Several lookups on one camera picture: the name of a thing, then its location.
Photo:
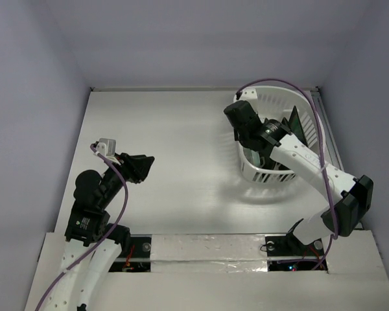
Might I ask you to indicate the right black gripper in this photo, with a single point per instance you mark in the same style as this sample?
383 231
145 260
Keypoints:
292 121

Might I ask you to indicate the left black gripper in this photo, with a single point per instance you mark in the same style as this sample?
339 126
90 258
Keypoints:
136 166

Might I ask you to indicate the light green speckled plate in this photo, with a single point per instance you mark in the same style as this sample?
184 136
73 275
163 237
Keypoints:
257 159

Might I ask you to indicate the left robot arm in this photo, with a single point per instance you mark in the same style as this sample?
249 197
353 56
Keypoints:
92 242

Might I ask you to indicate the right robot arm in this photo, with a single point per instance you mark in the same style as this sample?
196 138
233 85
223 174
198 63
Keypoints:
283 142

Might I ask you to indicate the white plastic dish rack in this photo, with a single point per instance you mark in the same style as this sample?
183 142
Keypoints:
276 104

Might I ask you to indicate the black floral plate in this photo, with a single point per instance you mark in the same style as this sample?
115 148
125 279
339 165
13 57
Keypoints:
279 166

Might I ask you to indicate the black plain plate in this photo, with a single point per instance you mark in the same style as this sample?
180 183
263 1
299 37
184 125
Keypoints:
296 127

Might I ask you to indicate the foil covered front board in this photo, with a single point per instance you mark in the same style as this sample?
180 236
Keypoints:
207 272

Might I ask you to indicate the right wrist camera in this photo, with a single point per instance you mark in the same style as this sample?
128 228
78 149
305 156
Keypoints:
247 94

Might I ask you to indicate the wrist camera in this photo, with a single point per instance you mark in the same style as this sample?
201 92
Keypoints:
247 94
106 147

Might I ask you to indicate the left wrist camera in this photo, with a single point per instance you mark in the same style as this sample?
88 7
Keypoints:
106 147

